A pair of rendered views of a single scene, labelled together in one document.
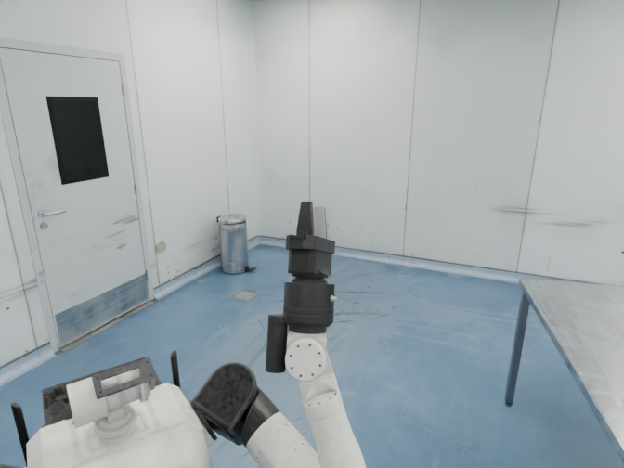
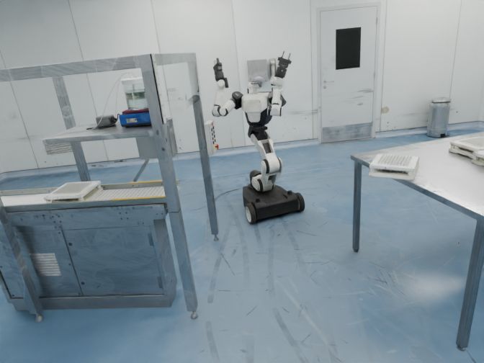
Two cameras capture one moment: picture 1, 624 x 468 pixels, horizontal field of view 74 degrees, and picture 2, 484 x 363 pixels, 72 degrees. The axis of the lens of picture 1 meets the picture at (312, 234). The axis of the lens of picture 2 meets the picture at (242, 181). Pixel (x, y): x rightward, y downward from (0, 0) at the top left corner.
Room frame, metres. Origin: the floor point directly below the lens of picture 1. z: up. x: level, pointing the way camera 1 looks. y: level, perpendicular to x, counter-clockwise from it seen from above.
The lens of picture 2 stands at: (-1.08, -2.57, 1.58)
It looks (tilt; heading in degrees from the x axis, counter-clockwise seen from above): 21 degrees down; 64
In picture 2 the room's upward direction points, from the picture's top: 6 degrees counter-clockwise
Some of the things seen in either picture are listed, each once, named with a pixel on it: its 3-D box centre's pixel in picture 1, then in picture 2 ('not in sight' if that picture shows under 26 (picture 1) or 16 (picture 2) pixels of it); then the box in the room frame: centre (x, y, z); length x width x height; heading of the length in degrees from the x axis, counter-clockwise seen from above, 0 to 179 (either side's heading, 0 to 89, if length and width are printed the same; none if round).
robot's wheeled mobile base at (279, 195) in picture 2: not in sight; (265, 191); (0.57, 0.30, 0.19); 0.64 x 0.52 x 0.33; 81
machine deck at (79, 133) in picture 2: not in sight; (112, 130); (-0.87, -0.49, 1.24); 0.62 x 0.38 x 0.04; 148
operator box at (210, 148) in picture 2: not in sight; (210, 137); (-0.07, 0.03, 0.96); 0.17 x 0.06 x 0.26; 58
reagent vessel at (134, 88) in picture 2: not in sight; (137, 91); (-0.70, -0.55, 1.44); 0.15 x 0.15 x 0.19
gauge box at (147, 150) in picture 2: not in sight; (156, 140); (-0.63, -0.48, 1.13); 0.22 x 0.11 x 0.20; 148
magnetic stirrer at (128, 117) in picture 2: not in sight; (142, 115); (-0.70, -0.54, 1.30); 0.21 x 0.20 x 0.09; 58
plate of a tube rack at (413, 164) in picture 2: not in sight; (395, 161); (0.61, -1.25, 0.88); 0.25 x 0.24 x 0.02; 30
